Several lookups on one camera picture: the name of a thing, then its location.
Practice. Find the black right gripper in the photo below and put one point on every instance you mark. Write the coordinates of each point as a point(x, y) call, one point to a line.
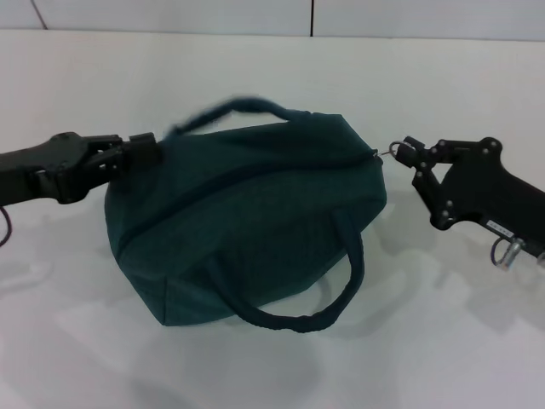
point(489, 191)

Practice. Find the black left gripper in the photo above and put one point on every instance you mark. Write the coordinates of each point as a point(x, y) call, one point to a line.
point(47, 170)

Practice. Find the dark teal lunch bag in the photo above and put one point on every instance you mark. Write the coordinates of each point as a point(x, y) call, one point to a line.
point(255, 221)

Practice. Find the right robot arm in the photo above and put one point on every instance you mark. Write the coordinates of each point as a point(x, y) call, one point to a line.
point(541, 260)

